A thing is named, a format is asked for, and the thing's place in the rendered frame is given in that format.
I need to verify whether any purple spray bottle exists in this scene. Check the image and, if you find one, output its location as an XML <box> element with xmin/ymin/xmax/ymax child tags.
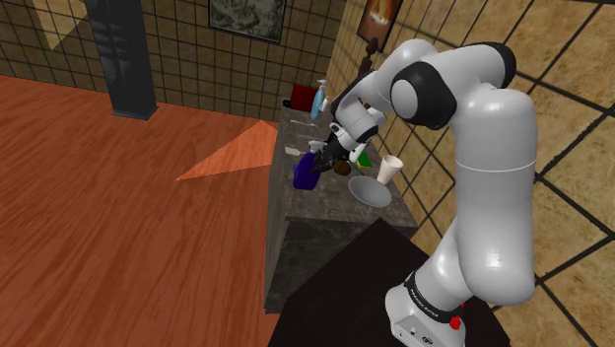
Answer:
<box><xmin>292</xmin><ymin>140</ymin><xmax>328</xmax><ymax>190</ymax></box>

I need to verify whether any green and yellow sponge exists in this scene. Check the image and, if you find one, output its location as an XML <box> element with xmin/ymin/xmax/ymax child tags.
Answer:
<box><xmin>352</xmin><ymin>150</ymin><xmax>374</xmax><ymax>173</ymax></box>

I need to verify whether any grey marble counter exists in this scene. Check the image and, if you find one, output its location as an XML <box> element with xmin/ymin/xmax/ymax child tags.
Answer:
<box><xmin>262</xmin><ymin>104</ymin><xmax>420</xmax><ymax>315</ymax></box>

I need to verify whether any light blue spray bottle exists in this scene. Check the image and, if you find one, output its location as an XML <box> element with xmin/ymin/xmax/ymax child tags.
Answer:
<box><xmin>309</xmin><ymin>79</ymin><xmax>330</xmax><ymax>122</ymax></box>

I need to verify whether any grey plate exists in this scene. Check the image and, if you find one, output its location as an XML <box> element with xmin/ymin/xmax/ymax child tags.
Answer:
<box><xmin>348</xmin><ymin>174</ymin><xmax>393</xmax><ymax>209</ymax></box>

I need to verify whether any white cup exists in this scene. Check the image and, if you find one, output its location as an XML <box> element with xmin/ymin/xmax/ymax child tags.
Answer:
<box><xmin>376</xmin><ymin>154</ymin><xmax>404</xmax><ymax>185</ymax></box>

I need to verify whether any dark wooden pepper mill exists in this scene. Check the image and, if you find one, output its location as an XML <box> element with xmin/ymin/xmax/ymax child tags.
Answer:
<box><xmin>356</xmin><ymin>38</ymin><xmax>379</xmax><ymax>82</ymax></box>

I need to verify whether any black robot stand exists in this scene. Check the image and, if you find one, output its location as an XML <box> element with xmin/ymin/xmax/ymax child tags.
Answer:
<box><xmin>267</xmin><ymin>217</ymin><xmax>513</xmax><ymax>347</ymax></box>

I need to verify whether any black tall shelf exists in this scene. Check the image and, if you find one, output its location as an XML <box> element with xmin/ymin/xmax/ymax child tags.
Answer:
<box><xmin>84</xmin><ymin>0</ymin><xmax>160</xmax><ymax>121</ymax></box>

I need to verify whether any orange framed wall picture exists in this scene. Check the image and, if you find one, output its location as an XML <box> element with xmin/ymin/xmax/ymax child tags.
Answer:
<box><xmin>356</xmin><ymin>0</ymin><xmax>404</xmax><ymax>54</ymax></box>

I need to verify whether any dark framed wall picture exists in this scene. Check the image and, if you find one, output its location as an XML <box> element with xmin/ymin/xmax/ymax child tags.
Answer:
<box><xmin>207</xmin><ymin>0</ymin><xmax>288</xmax><ymax>45</ymax></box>

